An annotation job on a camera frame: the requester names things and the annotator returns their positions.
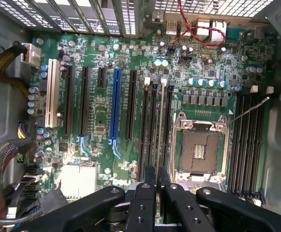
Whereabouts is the short black expansion slot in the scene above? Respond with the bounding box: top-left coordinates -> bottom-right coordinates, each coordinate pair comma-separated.
96,67 -> 106,89

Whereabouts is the long black expansion slot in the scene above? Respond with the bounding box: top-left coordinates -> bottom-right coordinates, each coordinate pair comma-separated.
125,69 -> 138,141
63,64 -> 75,136
78,66 -> 91,137

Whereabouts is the blue expansion slot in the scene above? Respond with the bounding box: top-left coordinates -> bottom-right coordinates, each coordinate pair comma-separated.
109,68 -> 122,141

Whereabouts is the white power connector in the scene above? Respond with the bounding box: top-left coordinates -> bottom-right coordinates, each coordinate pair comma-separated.
21,43 -> 42,69

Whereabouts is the blue serial port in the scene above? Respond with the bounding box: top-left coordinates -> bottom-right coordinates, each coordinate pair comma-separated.
226,26 -> 247,40

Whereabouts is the silver locking lever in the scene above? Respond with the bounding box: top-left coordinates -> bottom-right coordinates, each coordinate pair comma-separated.
226,96 -> 271,126

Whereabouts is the silver chipset heatsink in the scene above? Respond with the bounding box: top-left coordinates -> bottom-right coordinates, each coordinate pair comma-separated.
59,163 -> 99,198

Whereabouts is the green Dell motherboard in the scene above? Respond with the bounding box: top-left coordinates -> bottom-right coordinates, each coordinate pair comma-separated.
30,33 -> 276,206

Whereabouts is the thin grey cable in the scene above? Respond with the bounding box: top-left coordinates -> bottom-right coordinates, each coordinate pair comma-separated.
0,206 -> 33,224

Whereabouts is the yellow black braided power cable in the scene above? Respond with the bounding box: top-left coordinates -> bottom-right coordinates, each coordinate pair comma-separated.
0,44 -> 31,97

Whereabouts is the silver CPU socket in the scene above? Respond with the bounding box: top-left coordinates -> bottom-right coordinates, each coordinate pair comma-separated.
170,110 -> 230,184

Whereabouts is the white PCI expansion slot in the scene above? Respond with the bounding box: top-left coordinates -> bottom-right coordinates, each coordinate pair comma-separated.
44,58 -> 60,129

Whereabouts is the red and black wire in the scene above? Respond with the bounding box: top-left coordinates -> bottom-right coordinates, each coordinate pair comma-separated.
173,0 -> 227,47

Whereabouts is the silver socket cover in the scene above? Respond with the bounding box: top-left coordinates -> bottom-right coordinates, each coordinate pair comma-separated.
174,173 -> 227,193

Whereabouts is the purple yellow wire plug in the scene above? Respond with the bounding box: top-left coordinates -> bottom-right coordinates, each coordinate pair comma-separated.
16,121 -> 30,140

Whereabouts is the black SATA cable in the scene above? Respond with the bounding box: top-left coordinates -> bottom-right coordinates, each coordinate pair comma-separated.
2,180 -> 42,218

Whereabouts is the silver network port block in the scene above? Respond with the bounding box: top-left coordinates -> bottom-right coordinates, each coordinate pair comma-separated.
195,18 -> 228,46

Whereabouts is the grey metal PC case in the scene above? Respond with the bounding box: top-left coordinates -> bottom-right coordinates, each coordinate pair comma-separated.
0,0 -> 281,232

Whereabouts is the silver USB port block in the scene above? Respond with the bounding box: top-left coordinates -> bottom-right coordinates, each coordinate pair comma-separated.
165,18 -> 181,36

